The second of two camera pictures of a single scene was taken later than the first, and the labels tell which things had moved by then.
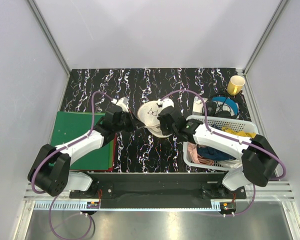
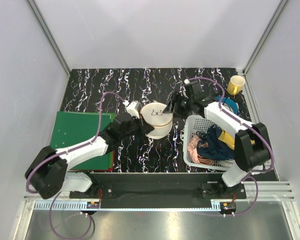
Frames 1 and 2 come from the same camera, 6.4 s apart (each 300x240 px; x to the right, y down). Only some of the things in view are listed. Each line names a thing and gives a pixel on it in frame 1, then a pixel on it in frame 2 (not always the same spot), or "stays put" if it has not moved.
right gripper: (162, 123) to (175, 98)
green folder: (70, 126) stays put
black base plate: (160, 190) stays put
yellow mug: (235, 85) stays put
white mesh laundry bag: (148, 112) stays put
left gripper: (133, 119) to (144, 128)
